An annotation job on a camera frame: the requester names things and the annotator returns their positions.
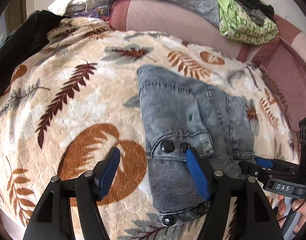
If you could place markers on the pink sofa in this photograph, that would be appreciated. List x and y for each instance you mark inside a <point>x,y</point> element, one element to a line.
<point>168,17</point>

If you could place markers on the green patterned cloth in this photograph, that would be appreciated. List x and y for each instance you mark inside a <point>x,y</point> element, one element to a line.
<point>243,28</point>

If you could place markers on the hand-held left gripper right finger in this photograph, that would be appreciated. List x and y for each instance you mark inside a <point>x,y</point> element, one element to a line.
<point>198,175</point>

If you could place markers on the leaf print fleece blanket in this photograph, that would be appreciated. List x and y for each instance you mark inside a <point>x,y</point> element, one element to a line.
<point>80,92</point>

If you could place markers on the large black garment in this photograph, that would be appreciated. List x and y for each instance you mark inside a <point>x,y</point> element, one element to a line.
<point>22,42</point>

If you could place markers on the colourful plastic packet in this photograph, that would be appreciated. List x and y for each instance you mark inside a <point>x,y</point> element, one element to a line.
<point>97,12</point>

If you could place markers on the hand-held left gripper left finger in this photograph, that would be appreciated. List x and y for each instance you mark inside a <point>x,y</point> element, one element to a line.
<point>107,172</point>

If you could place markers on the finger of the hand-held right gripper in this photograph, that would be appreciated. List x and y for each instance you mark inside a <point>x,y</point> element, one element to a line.
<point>264,161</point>
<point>250,168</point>

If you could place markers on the grey denim pants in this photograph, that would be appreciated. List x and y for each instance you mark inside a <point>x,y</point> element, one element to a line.
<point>173,110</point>

